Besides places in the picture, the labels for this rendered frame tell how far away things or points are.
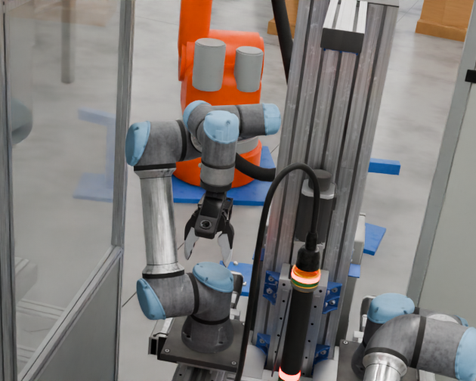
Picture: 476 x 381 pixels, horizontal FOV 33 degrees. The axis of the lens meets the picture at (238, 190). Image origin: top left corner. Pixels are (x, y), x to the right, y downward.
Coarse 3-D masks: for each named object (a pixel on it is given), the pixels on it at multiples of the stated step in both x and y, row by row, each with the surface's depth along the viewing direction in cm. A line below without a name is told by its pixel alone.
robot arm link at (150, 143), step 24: (168, 120) 218; (144, 144) 211; (168, 144) 214; (144, 168) 213; (168, 168) 214; (144, 192) 216; (168, 192) 216; (144, 216) 217; (168, 216) 216; (168, 240) 216; (168, 264) 216; (144, 288) 214; (168, 288) 214; (192, 288) 217; (144, 312) 218; (168, 312) 215; (192, 312) 219
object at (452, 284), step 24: (456, 96) 286; (456, 120) 290; (456, 144) 296; (456, 168) 298; (432, 192) 304; (456, 192) 302; (432, 216) 308; (456, 216) 307; (432, 240) 312; (456, 240) 311; (432, 264) 317; (456, 264) 315; (408, 288) 323; (432, 288) 322; (456, 288) 319; (456, 312) 324
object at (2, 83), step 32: (0, 0) 159; (128, 0) 242; (0, 32) 161; (128, 32) 246; (0, 64) 164; (128, 64) 251; (0, 96) 167; (128, 96) 257; (0, 128) 170; (128, 128) 263; (0, 160) 174; (0, 192) 177; (0, 224) 181; (0, 256) 185; (96, 288) 260; (64, 320) 240
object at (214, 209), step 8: (208, 192) 178; (208, 200) 176; (216, 200) 176; (224, 200) 178; (200, 208) 175; (208, 208) 175; (216, 208) 175; (200, 216) 174; (208, 216) 174; (216, 216) 174; (200, 224) 172; (208, 224) 172; (216, 224) 173; (200, 232) 172; (208, 232) 171
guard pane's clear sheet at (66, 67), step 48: (48, 0) 186; (96, 0) 217; (48, 48) 191; (96, 48) 224; (48, 96) 196; (96, 96) 231; (48, 144) 202; (96, 144) 239; (48, 192) 208; (96, 192) 247; (48, 240) 214; (96, 240) 256; (0, 288) 188; (48, 288) 221; (0, 336) 194; (48, 336) 228
